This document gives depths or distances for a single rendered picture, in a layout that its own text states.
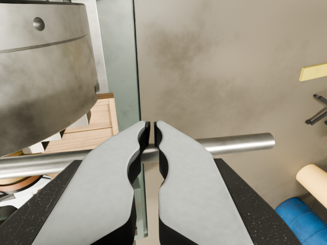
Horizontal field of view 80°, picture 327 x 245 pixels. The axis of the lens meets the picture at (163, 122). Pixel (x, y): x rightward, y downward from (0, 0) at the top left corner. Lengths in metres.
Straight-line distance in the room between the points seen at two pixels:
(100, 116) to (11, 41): 0.39
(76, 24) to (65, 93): 0.08
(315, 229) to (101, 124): 3.24
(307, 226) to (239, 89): 2.27
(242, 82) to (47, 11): 1.73
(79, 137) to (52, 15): 0.43
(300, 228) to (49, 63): 3.47
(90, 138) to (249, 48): 1.47
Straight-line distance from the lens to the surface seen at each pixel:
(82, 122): 0.33
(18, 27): 0.21
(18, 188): 0.41
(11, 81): 0.21
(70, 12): 0.25
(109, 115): 0.57
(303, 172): 3.25
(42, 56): 0.22
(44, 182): 0.43
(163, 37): 1.46
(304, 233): 3.51
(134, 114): 0.97
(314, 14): 2.15
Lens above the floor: 1.39
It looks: 56 degrees down
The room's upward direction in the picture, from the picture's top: 151 degrees clockwise
